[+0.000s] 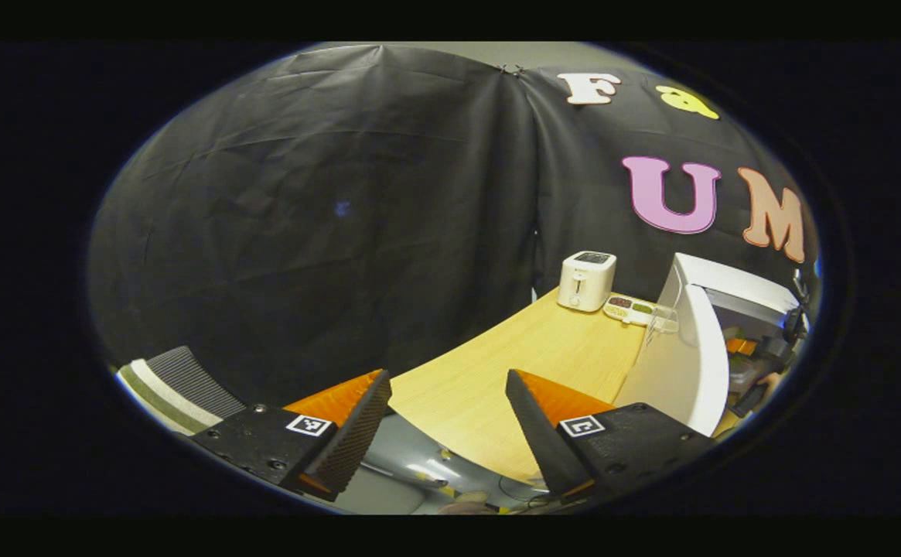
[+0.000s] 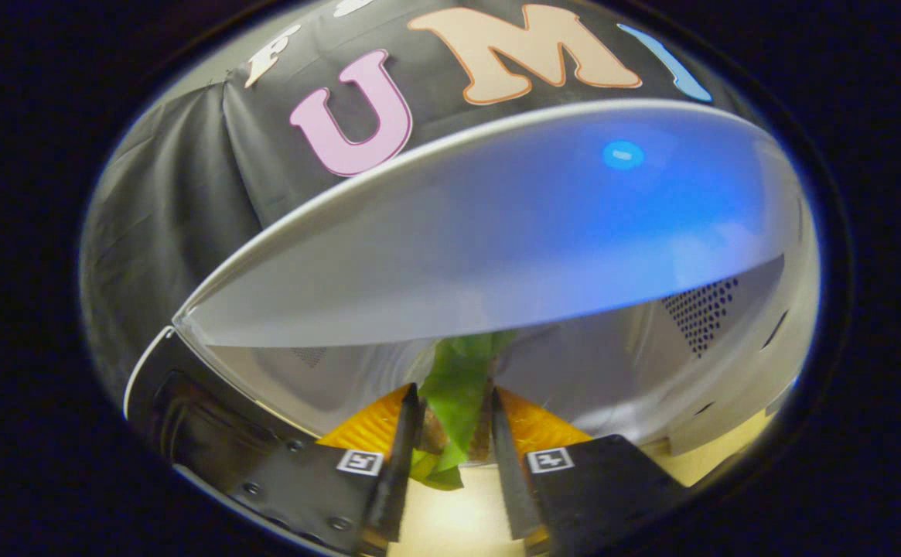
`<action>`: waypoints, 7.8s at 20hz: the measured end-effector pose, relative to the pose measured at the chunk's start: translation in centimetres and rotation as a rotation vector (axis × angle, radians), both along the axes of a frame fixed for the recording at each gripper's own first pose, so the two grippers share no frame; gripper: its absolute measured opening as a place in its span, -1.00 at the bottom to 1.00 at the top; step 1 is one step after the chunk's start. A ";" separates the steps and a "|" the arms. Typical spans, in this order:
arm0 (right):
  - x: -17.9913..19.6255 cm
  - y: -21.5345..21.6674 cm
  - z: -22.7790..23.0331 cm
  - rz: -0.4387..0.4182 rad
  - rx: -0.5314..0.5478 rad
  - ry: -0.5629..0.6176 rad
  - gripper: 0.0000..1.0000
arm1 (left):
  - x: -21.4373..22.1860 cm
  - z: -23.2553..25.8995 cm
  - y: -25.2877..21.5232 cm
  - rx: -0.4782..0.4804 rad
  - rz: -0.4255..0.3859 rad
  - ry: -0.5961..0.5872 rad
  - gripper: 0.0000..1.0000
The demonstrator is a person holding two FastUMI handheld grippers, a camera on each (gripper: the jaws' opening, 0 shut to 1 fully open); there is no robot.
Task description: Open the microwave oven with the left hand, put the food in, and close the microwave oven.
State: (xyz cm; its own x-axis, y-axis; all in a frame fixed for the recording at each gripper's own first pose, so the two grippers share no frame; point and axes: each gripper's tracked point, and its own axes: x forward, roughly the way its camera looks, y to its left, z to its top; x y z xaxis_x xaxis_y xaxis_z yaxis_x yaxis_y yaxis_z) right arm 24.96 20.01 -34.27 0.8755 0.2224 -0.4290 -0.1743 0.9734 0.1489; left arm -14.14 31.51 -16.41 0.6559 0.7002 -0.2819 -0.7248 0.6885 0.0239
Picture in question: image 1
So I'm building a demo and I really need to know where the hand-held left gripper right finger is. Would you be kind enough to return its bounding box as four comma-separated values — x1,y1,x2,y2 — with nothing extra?
506,369,718,504

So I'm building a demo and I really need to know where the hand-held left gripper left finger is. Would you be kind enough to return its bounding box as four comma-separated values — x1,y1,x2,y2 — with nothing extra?
189,369,393,502

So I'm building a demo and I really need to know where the white microwave oven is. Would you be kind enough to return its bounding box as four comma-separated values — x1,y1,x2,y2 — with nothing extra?
616,252,811,438

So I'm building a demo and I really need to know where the grey plastic chair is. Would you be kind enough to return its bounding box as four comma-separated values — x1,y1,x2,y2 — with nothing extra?
338,414,551,515

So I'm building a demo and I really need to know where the clear plastic cup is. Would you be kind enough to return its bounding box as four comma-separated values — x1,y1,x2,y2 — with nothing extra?
646,306,681,335

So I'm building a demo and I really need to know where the compartment snack tray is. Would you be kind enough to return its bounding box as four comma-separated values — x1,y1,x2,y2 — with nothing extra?
602,295,656,326

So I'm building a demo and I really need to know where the white toaster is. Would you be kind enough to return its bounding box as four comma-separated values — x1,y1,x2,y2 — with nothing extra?
557,251,618,313

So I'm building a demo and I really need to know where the striped ribbed garment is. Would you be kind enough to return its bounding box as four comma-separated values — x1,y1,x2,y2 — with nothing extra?
116,346,248,436

